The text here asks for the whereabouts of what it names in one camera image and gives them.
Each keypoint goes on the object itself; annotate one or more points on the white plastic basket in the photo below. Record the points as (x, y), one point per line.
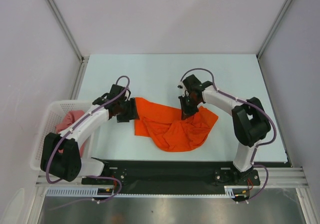
(53, 116)

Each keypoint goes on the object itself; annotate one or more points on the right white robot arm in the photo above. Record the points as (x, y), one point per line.
(250, 122)

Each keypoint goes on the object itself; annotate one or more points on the left aluminium frame post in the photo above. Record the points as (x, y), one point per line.
(81, 59)

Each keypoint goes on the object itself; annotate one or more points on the aluminium frame rail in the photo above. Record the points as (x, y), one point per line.
(278, 178)

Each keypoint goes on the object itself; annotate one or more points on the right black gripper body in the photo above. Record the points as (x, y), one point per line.
(187, 95)

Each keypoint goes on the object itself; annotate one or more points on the right aluminium frame post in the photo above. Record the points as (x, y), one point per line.
(274, 28)

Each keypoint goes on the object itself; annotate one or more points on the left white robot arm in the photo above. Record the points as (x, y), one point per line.
(61, 151)

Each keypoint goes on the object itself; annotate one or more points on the pink t shirt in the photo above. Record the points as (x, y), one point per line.
(70, 118)

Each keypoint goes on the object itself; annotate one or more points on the orange t shirt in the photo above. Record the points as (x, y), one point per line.
(164, 125)

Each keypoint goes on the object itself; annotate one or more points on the white cable duct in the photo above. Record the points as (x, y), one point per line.
(105, 192)

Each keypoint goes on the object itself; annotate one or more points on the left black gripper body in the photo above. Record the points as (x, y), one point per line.
(120, 103)

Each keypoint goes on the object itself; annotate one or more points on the aluminium frame post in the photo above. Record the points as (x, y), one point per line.
(274, 28)
(81, 59)

